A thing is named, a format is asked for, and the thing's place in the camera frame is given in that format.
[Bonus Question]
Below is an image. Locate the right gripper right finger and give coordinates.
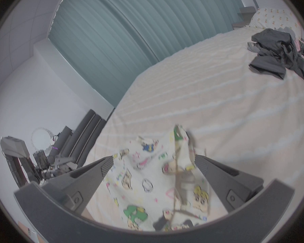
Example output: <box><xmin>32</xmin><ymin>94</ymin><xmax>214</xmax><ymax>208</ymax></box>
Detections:
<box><xmin>195</xmin><ymin>155</ymin><xmax>264</xmax><ymax>216</ymax></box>

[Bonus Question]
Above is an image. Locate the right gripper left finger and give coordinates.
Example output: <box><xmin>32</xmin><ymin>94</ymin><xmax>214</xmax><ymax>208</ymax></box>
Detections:
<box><xmin>42</xmin><ymin>156</ymin><xmax>114</xmax><ymax>211</ymax></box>

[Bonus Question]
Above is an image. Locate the white printed pyjama top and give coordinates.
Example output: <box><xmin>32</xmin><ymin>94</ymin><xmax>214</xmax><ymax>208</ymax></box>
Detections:
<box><xmin>101</xmin><ymin>124</ymin><xmax>211</xmax><ymax>231</ymax></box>

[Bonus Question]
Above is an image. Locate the black padded chair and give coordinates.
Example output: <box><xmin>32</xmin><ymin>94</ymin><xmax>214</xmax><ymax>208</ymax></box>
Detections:
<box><xmin>49</xmin><ymin>109</ymin><xmax>107</xmax><ymax>170</ymax></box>

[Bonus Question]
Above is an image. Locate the bed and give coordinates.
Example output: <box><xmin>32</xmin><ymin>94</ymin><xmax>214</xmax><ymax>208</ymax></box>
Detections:
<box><xmin>81</xmin><ymin>0</ymin><xmax>304</xmax><ymax>231</ymax></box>

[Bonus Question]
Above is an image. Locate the black garment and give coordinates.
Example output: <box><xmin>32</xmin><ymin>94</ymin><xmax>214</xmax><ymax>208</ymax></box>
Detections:
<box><xmin>248</xmin><ymin>29</ymin><xmax>304</xmax><ymax>82</ymax></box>

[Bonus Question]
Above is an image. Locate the blue-green curtain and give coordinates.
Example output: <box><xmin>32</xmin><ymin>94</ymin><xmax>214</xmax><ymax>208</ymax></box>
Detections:
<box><xmin>48</xmin><ymin>0</ymin><xmax>244</xmax><ymax>108</ymax></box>

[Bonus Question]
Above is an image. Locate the grey white bedside table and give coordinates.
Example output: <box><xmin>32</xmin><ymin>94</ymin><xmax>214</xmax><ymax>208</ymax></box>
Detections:
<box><xmin>232</xmin><ymin>7</ymin><xmax>256</xmax><ymax>29</ymax></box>

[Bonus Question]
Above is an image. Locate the white printed pillow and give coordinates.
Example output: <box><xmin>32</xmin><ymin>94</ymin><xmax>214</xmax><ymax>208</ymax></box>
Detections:
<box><xmin>249</xmin><ymin>7</ymin><xmax>302</xmax><ymax>38</ymax></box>

